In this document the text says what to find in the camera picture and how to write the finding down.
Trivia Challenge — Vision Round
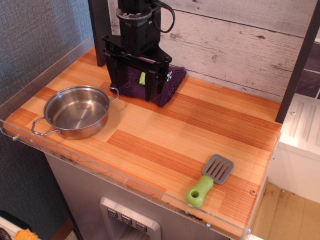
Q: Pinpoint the dark right post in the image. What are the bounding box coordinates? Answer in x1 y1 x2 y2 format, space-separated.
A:
275 0 320 124

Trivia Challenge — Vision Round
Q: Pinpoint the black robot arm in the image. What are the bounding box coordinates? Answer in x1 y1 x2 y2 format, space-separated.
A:
102 0 175 102

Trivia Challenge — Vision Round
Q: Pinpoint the orange object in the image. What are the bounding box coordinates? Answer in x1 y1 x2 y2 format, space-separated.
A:
13 229 39 240

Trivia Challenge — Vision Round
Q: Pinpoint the black cable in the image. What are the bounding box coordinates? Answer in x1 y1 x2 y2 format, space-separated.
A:
151 0 176 34

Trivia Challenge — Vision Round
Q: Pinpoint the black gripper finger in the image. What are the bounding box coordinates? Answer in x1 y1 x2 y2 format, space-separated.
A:
105 55 129 88
145 70 165 102

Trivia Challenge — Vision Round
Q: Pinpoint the dark left post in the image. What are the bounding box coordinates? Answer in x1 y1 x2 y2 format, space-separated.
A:
88 0 112 67

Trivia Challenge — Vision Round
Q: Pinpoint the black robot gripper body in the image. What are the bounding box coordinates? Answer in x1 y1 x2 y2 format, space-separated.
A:
101 19 173 83

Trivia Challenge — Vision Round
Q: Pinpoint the purple cloth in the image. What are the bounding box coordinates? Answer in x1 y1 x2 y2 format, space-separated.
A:
117 66 187 108

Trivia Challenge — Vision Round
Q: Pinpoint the clear acrylic guard rail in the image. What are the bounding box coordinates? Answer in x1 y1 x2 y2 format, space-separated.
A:
5 36 286 238

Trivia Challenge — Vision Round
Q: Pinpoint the dark post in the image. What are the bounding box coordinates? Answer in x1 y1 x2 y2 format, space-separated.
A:
88 0 112 67
275 0 320 124

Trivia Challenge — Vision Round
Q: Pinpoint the grey toy fridge cabinet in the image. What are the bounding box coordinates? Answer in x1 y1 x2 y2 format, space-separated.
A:
46 150 251 240

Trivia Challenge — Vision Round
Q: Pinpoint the green handled grey spatula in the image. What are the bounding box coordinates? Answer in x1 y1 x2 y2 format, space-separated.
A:
185 154 235 208

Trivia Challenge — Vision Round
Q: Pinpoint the silver dispenser panel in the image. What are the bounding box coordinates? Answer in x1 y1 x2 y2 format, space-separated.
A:
99 196 162 240

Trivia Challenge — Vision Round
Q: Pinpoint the white toy sink unit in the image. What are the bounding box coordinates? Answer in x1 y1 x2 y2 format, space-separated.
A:
267 94 320 203

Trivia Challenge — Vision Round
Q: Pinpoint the stainless steel pot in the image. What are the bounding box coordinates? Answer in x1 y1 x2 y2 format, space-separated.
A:
31 85 120 140

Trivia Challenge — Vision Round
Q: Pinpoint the green toy pear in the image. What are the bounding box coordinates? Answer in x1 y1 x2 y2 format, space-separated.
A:
139 72 146 86

